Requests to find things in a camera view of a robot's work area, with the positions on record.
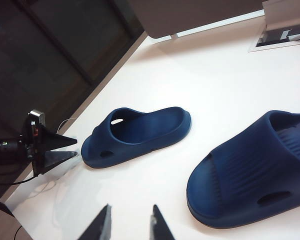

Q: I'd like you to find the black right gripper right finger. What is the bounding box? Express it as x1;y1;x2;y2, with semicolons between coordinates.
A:
149;204;177;240

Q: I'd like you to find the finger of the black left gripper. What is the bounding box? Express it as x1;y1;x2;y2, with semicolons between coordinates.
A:
38;124;78;152
41;149;79;174

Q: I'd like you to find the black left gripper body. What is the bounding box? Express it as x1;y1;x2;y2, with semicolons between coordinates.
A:
19;117;45;176

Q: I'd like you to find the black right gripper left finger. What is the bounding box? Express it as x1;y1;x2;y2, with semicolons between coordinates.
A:
77;203;113;240

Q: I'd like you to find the blue rubber slipper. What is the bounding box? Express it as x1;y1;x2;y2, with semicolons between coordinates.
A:
81;106;192;169
186;109;300;222

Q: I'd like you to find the dark glass partition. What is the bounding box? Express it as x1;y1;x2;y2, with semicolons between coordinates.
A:
0;0;146;161

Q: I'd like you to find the brown fabric desk partition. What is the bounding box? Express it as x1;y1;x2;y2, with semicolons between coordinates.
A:
126;0;266;40

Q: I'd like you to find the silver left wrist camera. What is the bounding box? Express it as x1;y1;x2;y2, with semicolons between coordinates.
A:
28;109;46;126

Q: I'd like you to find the beige desk cable box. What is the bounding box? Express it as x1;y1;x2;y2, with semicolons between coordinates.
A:
247;0;300;53

